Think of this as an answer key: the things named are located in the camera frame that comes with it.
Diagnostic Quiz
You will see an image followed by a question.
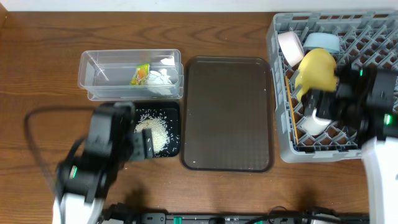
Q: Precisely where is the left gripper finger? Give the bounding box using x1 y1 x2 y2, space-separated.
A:
142 129 154 159
130 133 145 161

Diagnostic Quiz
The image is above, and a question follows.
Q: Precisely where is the pile of rice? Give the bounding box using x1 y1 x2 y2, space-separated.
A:
134 114 170 154

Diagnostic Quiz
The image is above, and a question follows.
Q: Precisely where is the small white cup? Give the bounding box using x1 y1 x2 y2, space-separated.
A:
301 109 332 136

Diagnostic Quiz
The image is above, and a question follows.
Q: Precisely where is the yellow plate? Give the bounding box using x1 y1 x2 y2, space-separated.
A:
295 48 338 101

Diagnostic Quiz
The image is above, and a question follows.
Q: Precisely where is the white tissue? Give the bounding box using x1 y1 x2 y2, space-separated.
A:
144 69 173 96

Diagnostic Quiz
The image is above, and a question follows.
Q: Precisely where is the green snack wrapper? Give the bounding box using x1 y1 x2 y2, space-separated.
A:
130 63 150 85

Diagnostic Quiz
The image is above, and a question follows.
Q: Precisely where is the light blue bowl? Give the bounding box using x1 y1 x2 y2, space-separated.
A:
303 32 340 54

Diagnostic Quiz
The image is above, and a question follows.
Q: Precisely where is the wooden chopstick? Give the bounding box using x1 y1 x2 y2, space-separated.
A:
285 80 299 145

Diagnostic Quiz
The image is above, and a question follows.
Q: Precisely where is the pink bowl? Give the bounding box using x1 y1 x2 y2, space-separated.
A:
277 31 304 67

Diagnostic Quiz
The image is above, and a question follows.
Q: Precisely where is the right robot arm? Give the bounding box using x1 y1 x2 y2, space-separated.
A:
302 66 397 223

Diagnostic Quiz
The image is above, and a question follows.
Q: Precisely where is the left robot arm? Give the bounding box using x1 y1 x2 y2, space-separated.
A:
52 103 154 223

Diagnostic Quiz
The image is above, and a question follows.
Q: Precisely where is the black waste tray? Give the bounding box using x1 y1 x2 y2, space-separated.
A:
134 101 180 157

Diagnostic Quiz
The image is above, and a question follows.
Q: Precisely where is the clear plastic waste bin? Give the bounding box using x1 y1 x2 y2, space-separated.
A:
78 49 184 101

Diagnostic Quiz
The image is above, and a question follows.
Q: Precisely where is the grey dishwasher rack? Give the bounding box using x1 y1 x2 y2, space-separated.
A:
266 11 397 163

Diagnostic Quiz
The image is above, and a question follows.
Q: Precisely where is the dark brown serving tray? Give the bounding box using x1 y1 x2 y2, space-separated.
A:
181 56 274 173

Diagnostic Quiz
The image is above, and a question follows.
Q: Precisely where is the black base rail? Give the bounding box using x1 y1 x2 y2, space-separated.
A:
99 203 371 224

